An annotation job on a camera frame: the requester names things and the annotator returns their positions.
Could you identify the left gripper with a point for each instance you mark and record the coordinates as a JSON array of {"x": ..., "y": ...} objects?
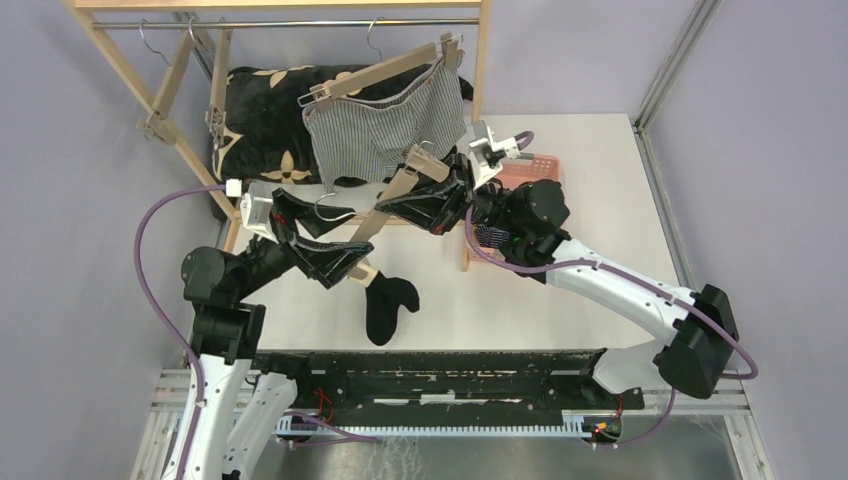
[{"x": 329, "y": 260}]

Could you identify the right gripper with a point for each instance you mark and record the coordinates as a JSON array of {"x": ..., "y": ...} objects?
[{"x": 439, "y": 205}]

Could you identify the wooden clip hanger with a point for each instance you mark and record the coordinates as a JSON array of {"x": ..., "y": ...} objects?
[
  {"x": 420, "y": 176},
  {"x": 447, "y": 49},
  {"x": 154, "y": 124},
  {"x": 216, "y": 115}
]

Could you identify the black underwear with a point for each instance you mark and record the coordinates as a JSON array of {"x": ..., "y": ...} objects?
[{"x": 384, "y": 298}]

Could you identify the navy striped underwear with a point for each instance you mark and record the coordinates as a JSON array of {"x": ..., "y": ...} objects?
[{"x": 490, "y": 237}]

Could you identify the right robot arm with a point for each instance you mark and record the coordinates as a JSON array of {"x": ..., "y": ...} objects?
[{"x": 693, "y": 333}]

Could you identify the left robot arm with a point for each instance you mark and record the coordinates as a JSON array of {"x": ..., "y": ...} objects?
[{"x": 214, "y": 442}]

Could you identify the grey striped underwear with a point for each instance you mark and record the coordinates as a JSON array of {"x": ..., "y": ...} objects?
[{"x": 368, "y": 139}]

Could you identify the empty wooden clip hanger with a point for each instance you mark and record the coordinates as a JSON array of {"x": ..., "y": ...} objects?
[{"x": 154, "y": 124}]

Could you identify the pink plastic basket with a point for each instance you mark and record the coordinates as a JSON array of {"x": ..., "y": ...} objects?
[{"x": 528, "y": 167}]

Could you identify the black floral blanket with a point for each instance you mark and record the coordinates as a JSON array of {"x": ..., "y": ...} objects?
[{"x": 264, "y": 136}]

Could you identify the metal hanging rod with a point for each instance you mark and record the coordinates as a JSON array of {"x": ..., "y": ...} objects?
[{"x": 145, "y": 25}]

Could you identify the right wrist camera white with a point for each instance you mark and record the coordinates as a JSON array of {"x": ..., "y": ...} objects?
[{"x": 486, "y": 154}]

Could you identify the white cable duct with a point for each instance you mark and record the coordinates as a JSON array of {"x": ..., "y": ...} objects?
[{"x": 571, "y": 426}]

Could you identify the aluminium corner post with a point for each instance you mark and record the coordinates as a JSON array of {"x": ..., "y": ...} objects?
[{"x": 692, "y": 31}]

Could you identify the wooden clothes rack frame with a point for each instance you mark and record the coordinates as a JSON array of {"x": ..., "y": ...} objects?
[{"x": 205, "y": 41}]

